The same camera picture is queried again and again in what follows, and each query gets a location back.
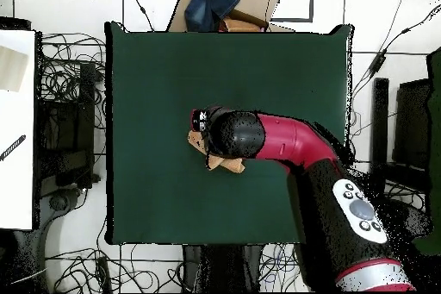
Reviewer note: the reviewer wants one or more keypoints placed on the black striped tool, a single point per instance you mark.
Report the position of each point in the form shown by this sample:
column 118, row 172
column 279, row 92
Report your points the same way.
column 13, row 146

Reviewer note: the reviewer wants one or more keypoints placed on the black panel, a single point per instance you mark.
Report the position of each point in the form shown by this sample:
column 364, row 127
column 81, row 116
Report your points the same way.
column 411, row 125

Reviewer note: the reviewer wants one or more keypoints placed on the white table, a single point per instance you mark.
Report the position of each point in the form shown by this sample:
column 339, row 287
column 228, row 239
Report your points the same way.
column 17, row 187

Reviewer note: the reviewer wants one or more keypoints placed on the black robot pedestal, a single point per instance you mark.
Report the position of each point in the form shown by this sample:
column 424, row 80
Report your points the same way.
column 224, row 270

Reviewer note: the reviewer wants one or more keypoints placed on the orange cloth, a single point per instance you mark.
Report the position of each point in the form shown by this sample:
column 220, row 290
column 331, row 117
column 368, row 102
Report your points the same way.
column 241, row 26

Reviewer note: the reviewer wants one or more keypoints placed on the dark green table cloth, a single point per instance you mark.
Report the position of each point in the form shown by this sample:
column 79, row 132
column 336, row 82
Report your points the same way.
column 155, row 83

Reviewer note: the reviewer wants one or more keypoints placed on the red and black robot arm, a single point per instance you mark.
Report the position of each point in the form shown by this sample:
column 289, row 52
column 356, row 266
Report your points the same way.
column 293, row 135

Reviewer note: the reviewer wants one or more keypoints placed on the black upright post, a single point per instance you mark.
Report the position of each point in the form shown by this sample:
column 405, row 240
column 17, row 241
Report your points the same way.
column 379, row 118

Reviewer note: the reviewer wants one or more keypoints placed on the peach terry towel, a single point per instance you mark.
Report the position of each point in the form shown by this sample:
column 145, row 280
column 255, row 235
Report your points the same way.
column 224, row 164

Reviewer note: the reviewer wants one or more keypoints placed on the blue jeans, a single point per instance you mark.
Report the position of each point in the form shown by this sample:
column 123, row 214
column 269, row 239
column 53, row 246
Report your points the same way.
column 206, row 4

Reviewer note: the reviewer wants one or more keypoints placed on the beige block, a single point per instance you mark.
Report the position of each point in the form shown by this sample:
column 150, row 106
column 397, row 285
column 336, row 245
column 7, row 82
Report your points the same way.
column 12, row 70

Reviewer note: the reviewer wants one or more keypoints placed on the office chair base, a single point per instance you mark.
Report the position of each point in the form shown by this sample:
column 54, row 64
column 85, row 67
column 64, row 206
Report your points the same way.
column 58, row 202

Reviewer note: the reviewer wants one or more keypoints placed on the black equipment stand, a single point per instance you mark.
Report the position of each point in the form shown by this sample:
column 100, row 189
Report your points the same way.
column 86, row 83

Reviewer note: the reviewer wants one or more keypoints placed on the black power strip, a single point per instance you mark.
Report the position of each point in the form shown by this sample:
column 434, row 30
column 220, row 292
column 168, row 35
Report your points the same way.
column 104, row 273

